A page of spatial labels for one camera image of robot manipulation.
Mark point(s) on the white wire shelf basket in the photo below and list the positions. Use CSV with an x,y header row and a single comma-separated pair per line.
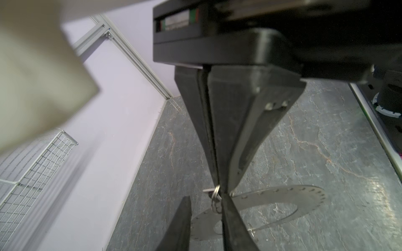
x,y
25,172

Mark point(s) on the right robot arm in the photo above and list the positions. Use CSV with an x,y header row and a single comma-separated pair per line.
x,y
241,65

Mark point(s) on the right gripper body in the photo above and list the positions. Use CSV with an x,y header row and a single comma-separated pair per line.
x,y
339,40

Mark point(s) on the aluminium mounting rail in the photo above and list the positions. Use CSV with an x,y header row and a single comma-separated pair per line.
x,y
393,156

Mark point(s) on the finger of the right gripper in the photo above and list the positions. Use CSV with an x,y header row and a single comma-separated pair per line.
x,y
192,84
247,102

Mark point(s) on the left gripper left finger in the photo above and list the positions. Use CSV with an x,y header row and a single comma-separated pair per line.
x,y
177,236

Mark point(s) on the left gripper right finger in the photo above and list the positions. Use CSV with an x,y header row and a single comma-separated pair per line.
x,y
235,234

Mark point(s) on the aluminium frame profile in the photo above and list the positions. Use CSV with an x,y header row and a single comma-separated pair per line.
x,y
104,28

